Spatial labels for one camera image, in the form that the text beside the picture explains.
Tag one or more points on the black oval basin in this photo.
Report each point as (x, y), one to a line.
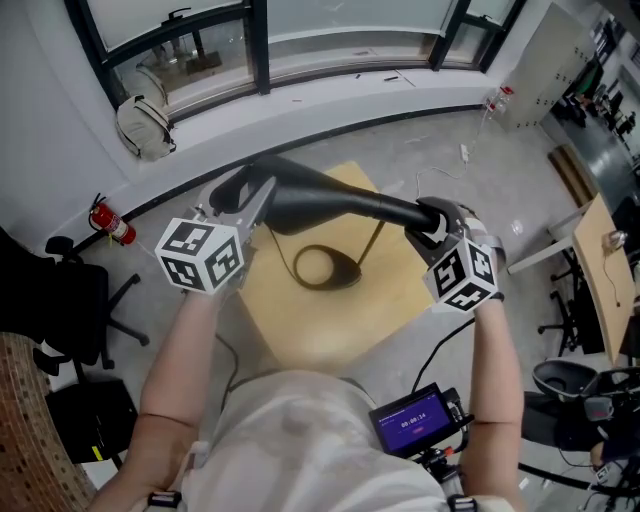
(565, 380)

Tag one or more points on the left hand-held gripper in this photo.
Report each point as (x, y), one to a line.
(200, 255)

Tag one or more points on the black desk lamp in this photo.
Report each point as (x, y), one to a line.
(325, 205)

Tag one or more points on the wooden work table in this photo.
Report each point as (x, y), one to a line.
(595, 275)

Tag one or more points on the wooden step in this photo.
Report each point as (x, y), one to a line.
(572, 175)

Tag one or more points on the black flat case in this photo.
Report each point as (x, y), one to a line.
(90, 420)

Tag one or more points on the white power strip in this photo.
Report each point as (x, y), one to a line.
(464, 152)

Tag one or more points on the person's right forearm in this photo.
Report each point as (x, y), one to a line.
(492, 360)

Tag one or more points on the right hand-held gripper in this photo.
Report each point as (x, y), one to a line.
(462, 280)

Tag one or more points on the beige backpack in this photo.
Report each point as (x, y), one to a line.
(145, 130)

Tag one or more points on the red fire extinguisher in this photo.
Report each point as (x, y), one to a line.
(112, 222)

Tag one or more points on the grey locker cabinet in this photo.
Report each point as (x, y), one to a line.
(550, 65)

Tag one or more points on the black-framed window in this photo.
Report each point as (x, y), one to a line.
(260, 50)

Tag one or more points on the person's left forearm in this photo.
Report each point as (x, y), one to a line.
(185, 350)

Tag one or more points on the black office chair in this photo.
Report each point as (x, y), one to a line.
(75, 300)
(575, 310)

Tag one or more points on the black timer screen device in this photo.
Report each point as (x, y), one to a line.
(412, 420)

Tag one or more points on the white roller blind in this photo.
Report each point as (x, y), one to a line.
(360, 15)

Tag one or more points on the person's white t-shirt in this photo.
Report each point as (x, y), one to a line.
(300, 450)

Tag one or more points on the silver kettle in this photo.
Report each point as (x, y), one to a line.
(616, 240)

